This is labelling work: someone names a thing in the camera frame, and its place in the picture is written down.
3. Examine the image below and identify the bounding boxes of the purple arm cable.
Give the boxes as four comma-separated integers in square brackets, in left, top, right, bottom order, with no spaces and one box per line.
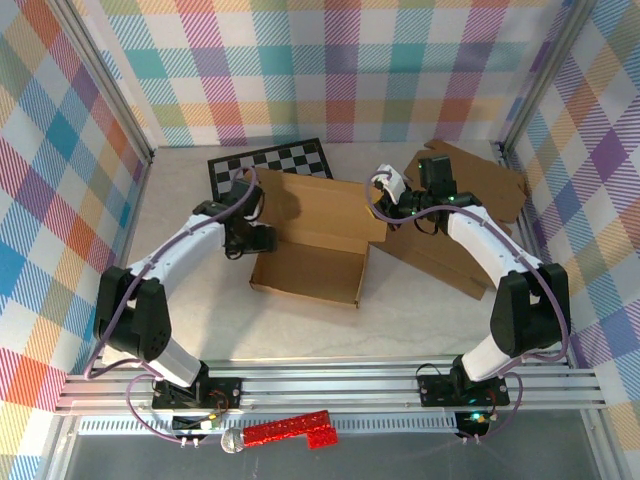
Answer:
[367,169,574,444]
[82,167,261,445]

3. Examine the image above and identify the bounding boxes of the brown cardboard mailer box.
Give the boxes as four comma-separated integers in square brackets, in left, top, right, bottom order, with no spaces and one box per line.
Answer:
[368,139,529,301]
[241,167,390,309]

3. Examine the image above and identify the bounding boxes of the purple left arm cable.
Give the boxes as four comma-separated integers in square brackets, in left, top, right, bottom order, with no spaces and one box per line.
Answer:
[82,167,261,445]

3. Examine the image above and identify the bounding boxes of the small controller board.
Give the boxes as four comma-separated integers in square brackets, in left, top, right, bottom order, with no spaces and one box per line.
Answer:
[172,413,225,435]
[455,409,494,439]

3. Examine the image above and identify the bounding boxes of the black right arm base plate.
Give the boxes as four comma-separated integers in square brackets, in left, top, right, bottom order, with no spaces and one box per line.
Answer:
[417,372,511,407]

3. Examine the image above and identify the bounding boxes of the black grey checkerboard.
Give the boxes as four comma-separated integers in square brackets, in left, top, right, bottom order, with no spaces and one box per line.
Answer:
[207,138,335,201]

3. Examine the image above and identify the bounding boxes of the white slotted cable duct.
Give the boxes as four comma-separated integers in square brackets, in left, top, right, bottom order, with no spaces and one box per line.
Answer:
[79,412,459,436]

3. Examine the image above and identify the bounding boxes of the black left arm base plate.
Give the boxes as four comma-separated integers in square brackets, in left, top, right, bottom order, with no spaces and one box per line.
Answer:
[151,375,244,412]

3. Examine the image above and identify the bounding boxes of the aluminium front frame rail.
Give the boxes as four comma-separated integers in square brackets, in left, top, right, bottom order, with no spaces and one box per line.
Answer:
[54,352,609,416]

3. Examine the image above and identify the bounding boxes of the silver glitter ball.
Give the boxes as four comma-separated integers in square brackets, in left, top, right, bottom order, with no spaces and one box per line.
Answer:
[220,428,247,455]

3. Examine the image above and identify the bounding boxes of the aluminium frame post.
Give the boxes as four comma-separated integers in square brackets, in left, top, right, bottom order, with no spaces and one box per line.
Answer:
[498,0,599,154]
[49,0,156,166]

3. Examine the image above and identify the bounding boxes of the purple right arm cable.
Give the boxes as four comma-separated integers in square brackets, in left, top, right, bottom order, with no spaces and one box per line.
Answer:
[367,169,574,444]

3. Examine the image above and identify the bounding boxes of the red glitter block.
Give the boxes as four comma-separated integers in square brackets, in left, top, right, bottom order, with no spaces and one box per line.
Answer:
[242,409,340,451]

